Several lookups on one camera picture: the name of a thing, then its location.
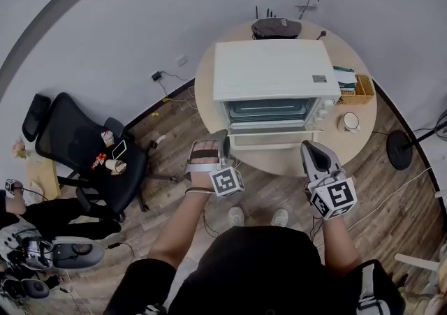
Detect pink flowers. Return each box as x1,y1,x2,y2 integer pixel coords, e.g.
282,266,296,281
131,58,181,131
11,136,28,160

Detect person's left hand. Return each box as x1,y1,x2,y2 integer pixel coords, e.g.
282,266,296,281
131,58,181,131
184,138,220,189

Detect dark grey bag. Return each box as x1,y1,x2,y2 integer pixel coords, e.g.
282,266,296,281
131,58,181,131
251,17,303,41

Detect paper cup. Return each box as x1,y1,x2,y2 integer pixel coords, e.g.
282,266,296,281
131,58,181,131
105,158,127,175

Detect person's left forearm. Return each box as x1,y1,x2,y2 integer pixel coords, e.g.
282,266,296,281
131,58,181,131
146,189,214,270

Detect white toaster oven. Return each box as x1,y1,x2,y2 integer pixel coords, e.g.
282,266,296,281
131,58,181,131
212,39,342,133

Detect wooden organizer box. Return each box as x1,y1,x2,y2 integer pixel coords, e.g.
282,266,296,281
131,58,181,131
340,74,376,98

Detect person's right forearm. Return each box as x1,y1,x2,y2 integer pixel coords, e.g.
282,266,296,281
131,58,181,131
321,217,361,277

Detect white phone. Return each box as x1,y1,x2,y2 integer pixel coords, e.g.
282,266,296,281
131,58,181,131
111,139,128,161

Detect person's shoe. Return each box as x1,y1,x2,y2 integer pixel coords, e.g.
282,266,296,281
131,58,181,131
228,205,246,228
271,207,290,228

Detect person's right shoe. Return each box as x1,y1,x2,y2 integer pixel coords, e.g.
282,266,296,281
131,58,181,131
271,207,290,228

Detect black standing fan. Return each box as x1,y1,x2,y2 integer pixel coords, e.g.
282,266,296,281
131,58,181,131
385,108,447,172

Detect small wooden cabinet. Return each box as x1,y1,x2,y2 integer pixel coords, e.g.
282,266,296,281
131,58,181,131
26,158,61,202

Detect wrist band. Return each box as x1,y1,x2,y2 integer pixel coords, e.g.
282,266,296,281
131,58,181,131
184,186,214,196

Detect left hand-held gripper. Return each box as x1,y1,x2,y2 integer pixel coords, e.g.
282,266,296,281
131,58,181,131
208,129,245,198

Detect white mug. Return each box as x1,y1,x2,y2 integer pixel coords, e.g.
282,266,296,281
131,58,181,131
337,111,362,135

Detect stack of papers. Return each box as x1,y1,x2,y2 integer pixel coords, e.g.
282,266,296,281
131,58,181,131
332,66,359,89

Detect black office chair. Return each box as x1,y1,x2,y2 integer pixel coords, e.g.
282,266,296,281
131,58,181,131
22,92,179,223

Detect person's left shoe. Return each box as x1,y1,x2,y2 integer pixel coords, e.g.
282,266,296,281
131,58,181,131
228,205,246,228

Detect round wooden table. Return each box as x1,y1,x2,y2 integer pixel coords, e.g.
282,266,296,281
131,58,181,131
193,19,378,177

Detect person's black clothing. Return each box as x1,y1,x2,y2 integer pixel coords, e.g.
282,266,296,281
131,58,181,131
104,225,406,315

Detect long white floor cable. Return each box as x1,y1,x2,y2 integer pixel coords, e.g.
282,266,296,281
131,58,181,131
348,166,434,231

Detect red snack packet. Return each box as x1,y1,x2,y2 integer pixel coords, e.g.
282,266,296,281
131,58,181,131
91,153,107,171

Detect grey equipment bundle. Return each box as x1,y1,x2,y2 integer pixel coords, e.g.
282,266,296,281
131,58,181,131
0,224,54,272

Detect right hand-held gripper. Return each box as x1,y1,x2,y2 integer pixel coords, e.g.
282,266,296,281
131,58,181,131
300,140,358,221

